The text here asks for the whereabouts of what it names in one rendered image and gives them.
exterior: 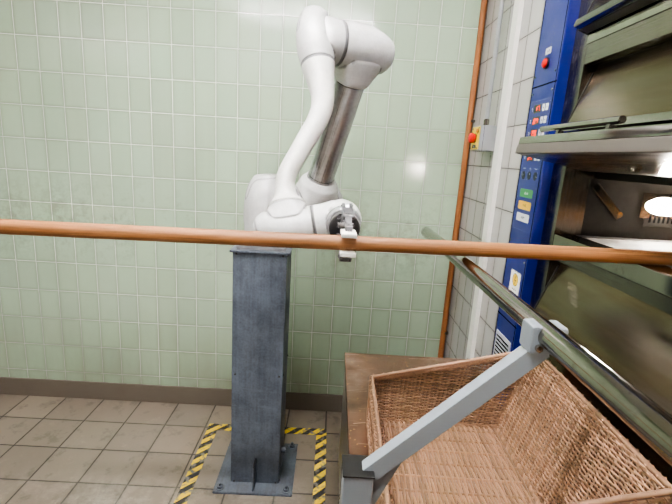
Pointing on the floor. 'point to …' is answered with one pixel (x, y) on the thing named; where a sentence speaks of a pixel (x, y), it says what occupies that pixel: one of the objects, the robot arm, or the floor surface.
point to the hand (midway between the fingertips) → (347, 242)
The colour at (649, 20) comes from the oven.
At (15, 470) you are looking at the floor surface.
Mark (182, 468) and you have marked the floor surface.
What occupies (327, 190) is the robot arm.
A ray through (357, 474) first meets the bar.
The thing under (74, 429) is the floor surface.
